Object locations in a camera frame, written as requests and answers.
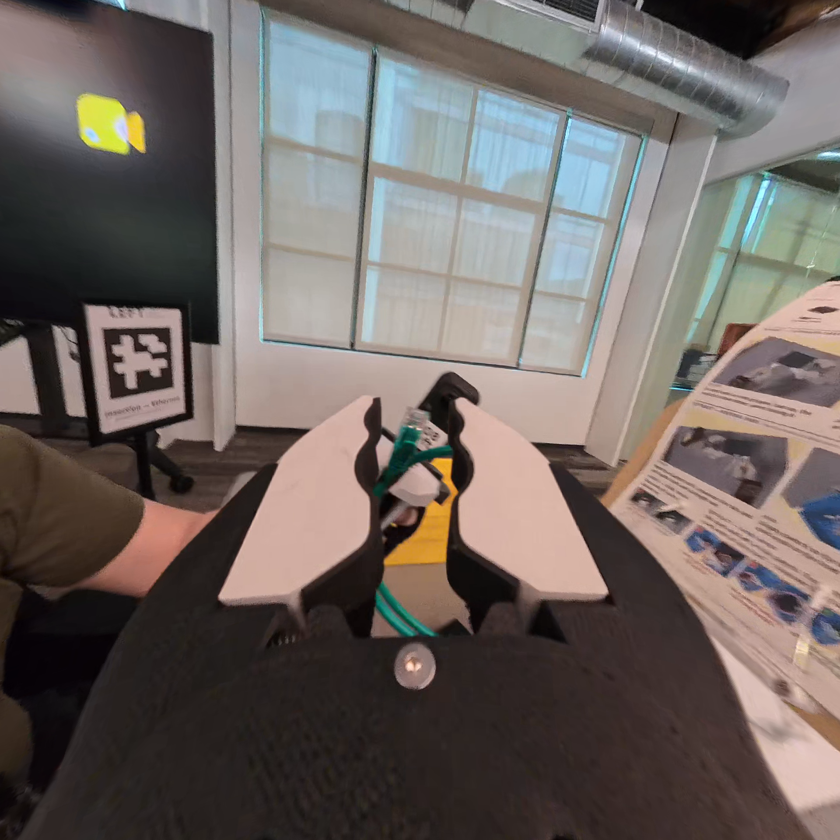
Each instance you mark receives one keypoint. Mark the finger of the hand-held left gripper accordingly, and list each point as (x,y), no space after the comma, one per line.
(417,487)

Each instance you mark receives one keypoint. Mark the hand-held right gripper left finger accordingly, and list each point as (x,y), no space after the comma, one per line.
(308,512)

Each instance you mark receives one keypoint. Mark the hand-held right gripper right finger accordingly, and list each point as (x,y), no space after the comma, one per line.
(525,518)

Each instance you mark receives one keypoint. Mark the yellow plastic bin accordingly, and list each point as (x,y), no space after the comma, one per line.
(426,531)

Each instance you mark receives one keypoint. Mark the white framed window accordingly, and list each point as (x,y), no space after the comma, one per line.
(446,216)

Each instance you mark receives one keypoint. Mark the instruction poster board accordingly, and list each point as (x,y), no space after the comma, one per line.
(741,499)

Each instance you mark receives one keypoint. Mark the black framed marker sign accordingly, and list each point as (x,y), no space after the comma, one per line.
(138,371)

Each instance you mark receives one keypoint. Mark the interior glass partition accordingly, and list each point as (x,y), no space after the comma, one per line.
(768,262)

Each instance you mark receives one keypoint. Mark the black monitor screen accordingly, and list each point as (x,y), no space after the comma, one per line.
(105,229)

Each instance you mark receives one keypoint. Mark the round silver air duct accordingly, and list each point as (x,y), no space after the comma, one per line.
(689,65)

